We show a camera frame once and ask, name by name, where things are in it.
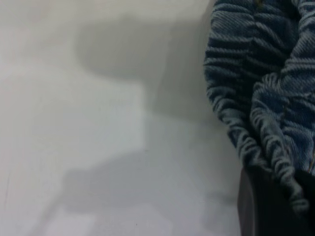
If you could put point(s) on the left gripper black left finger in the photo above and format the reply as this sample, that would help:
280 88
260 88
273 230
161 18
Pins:
261 209

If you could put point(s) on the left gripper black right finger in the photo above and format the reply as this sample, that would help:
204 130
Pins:
310 194

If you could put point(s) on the blue denim jeans with print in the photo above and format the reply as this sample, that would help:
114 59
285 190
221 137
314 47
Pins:
258 61

